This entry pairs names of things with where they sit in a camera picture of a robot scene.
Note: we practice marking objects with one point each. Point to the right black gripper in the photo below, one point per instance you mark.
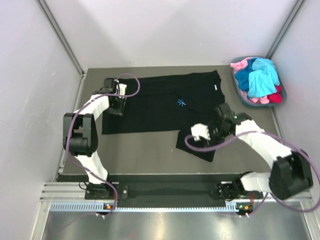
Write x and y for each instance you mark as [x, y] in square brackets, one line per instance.
[213, 141]

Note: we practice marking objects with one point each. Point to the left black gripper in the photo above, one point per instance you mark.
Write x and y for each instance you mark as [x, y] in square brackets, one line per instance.
[118, 111]

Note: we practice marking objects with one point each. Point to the black t shirt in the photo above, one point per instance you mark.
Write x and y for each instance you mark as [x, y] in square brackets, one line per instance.
[170, 103]

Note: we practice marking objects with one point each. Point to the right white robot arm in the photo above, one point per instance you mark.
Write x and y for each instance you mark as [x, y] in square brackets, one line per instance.
[290, 173]

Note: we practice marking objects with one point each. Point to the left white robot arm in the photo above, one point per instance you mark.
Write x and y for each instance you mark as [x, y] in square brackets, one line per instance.
[80, 135]

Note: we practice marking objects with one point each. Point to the dark blue t shirt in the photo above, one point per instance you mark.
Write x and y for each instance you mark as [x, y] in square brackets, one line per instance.
[242, 76]

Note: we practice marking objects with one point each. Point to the blue-grey laundry basket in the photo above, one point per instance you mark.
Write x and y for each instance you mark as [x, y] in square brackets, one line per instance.
[249, 103]

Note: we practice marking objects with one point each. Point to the light cyan t shirt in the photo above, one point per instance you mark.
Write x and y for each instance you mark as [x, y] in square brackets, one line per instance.
[263, 79]

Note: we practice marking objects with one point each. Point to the red t shirt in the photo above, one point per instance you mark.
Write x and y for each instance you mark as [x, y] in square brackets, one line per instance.
[276, 97]

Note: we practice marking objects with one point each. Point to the pink t shirt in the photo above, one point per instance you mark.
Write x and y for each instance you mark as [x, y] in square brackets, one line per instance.
[240, 65]

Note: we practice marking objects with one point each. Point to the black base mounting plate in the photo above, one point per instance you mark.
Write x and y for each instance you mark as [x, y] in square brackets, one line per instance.
[169, 189]

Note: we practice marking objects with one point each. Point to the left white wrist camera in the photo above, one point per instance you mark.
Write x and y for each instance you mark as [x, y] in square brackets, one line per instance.
[120, 89]

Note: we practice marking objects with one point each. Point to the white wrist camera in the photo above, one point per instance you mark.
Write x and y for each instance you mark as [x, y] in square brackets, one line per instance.
[120, 89]
[200, 131]

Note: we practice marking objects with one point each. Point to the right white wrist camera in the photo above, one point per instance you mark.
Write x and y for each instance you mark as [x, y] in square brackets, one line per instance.
[200, 131]

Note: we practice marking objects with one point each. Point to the grey slotted cable duct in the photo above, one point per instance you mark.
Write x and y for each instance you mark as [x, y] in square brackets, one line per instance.
[104, 207]

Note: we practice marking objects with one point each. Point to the left aluminium corner post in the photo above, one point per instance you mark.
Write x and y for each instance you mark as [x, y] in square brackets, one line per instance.
[60, 35]

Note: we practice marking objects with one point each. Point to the aluminium corner post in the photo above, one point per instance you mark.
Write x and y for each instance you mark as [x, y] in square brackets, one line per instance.
[60, 35]
[298, 4]

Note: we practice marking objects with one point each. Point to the right aluminium corner post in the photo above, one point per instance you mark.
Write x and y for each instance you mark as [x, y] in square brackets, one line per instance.
[298, 4]

